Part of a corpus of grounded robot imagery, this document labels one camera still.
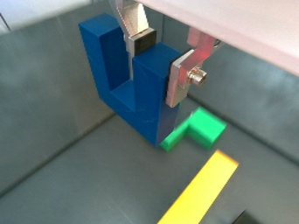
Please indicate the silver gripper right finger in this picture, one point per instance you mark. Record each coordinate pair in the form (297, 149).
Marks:
(186, 68)

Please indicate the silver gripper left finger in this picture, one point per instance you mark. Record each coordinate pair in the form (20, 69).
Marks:
(139, 35)

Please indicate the blue U-shaped block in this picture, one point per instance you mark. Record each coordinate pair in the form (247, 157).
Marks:
(131, 83)

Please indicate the green zigzag block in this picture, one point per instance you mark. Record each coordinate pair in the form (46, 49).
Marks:
(202, 126)

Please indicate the yellow long bar block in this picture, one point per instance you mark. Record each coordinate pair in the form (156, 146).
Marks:
(200, 193)

